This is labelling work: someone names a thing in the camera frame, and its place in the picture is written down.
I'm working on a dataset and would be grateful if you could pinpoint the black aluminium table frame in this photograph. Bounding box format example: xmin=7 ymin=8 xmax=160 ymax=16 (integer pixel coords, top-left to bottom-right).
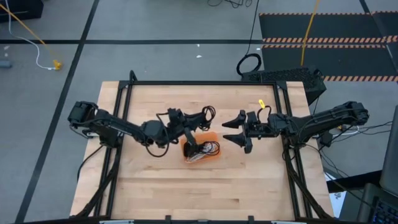
xmin=70 ymin=70 xmax=335 ymax=224

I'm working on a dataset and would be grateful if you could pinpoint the computer monitor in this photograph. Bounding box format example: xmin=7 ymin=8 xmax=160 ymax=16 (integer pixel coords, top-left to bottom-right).
xmin=379 ymin=105 xmax=398 ymax=197

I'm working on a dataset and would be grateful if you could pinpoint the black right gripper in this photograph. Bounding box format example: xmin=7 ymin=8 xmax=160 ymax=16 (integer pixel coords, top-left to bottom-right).
xmin=221 ymin=109 xmax=282 ymax=154

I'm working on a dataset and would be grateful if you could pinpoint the black orange-striped floor mat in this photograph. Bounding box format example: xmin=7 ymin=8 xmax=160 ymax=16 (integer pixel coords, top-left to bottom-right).
xmin=261 ymin=44 xmax=398 ymax=82
xmin=259 ymin=11 xmax=398 ymax=44

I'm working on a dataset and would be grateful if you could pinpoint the yellow cable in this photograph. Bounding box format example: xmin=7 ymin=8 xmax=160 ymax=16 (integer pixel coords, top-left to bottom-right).
xmin=0 ymin=2 xmax=63 ymax=71
xmin=299 ymin=0 xmax=322 ymax=67

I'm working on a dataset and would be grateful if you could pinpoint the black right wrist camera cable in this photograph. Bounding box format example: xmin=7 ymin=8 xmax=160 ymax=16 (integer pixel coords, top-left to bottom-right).
xmin=256 ymin=105 xmax=272 ymax=123

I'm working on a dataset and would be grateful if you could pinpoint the black USB-C cable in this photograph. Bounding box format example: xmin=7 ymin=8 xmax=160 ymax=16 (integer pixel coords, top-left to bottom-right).
xmin=198 ymin=141 xmax=221 ymax=157

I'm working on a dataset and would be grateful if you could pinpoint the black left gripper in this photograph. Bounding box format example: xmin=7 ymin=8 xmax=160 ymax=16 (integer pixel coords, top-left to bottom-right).
xmin=167 ymin=108 xmax=208 ymax=157

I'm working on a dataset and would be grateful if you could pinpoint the black left wrist camera cable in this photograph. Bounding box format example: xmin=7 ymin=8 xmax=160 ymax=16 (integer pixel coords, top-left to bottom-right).
xmin=200 ymin=105 xmax=217 ymax=131

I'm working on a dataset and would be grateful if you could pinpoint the black keyboard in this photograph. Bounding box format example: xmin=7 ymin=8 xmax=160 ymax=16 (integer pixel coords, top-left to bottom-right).
xmin=371 ymin=198 xmax=398 ymax=224

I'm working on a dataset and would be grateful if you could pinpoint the translucent orange plastic bin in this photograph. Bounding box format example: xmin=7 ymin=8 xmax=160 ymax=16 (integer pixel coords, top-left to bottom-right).
xmin=179 ymin=131 xmax=222 ymax=164

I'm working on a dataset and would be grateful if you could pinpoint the white floor cable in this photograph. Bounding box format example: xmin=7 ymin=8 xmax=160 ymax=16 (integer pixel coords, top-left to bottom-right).
xmin=5 ymin=0 xmax=57 ymax=71

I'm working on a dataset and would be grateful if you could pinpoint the black floor cable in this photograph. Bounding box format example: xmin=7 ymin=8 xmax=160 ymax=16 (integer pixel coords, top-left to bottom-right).
xmin=235 ymin=0 xmax=262 ymax=77

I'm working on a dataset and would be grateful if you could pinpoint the white USB-C cable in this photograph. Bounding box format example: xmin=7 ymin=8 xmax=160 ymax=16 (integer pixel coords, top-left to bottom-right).
xmin=185 ymin=151 xmax=210 ymax=163

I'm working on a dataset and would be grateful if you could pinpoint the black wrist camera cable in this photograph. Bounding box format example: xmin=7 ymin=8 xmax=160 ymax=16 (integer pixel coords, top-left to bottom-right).
xmin=200 ymin=105 xmax=217 ymax=131
xmin=256 ymin=105 xmax=272 ymax=123

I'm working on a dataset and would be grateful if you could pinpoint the black box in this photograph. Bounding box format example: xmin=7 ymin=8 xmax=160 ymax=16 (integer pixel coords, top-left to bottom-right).
xmin=0 ymin=0 xmax=44 ymax=23

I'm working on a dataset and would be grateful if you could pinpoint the dark grey desk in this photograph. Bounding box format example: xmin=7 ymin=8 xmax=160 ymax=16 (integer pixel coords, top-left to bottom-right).
xmin=326 ymin=169 xmax=398 ymax=224

